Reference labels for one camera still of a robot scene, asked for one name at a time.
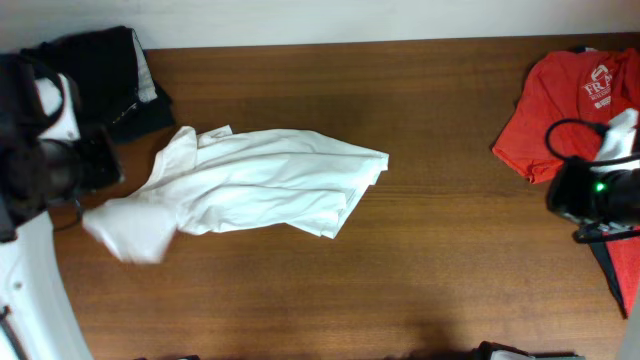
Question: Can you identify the white t-shirt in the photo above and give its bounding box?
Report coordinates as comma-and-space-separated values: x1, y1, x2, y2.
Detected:
83, 126, 389, 264

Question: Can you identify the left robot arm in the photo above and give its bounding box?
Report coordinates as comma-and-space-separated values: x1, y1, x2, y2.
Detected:
1, 54, 123, 359

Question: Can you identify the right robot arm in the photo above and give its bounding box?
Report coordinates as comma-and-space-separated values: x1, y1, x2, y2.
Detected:
546, 158, 639, 319

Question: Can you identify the folded black garment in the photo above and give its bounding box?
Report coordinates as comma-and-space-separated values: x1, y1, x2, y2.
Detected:
21, 26, 175, 144

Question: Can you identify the grey white folded garment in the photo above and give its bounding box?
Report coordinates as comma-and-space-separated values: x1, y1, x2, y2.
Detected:
132, 30, 157, 103

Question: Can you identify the red t-shirt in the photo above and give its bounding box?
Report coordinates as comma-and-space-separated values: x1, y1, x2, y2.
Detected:
492, 47, 640, 317

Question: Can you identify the dark navy garment under red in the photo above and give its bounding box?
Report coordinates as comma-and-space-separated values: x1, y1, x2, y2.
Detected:
575, 47, 639, 317

